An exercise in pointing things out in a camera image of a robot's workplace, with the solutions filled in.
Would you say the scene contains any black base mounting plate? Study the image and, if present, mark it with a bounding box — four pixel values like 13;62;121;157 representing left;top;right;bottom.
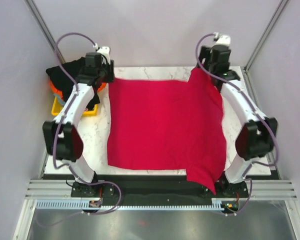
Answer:
71;175;248;206

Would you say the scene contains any right aluminium frame post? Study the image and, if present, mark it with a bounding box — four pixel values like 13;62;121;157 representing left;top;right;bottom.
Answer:
243;0;290;73

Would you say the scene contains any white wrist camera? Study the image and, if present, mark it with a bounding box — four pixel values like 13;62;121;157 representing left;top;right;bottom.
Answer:
213;32;231;47
93;43;111;58

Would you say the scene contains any right aluminium rail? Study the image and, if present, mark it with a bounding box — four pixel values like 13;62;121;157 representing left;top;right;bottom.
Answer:
250;180;297;201

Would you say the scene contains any aluminium rail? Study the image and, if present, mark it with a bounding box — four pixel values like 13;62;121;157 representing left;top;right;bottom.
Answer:
250;180;297;201
24;178;75;200

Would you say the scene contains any black t shirt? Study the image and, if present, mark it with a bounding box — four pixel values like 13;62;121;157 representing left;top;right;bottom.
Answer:
45;56;101;111

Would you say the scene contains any white slotted cable duct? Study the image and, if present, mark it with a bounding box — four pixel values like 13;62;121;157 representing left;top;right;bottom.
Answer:
35;199;224;211

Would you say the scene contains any crimson red t shirt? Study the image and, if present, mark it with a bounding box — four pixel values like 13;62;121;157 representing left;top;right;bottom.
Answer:
107;68;227;193

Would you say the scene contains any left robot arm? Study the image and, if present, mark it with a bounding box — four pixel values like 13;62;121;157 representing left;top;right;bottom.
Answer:
42;46;115;197

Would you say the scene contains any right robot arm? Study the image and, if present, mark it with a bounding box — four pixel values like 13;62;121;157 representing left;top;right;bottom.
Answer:
196;44;278;197

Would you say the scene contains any yellow plastic basket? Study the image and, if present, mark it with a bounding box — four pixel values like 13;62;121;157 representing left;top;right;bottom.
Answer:
51;96;98;117

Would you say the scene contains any orange t shirt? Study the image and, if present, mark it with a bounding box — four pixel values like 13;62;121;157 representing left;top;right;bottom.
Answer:
49;80;107;99

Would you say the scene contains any grey blue garment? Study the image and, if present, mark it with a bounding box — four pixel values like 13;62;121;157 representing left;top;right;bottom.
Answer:
53;93;65;105

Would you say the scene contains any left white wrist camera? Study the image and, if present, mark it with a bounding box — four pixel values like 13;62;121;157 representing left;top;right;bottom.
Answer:
93;43;111;58

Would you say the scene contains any left aluminium rail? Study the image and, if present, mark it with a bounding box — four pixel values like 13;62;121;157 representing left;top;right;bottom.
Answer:
24;178;75;200

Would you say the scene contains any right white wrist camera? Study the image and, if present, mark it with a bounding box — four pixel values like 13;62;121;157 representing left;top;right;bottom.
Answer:
213;32;231;47

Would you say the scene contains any aluminium frame post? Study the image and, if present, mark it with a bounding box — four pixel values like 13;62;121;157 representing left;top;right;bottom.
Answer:
25;0;65;63
243;0;290;73

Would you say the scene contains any left aluminium frame post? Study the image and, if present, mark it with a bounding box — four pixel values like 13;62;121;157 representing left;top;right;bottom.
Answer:
25;0;65;63

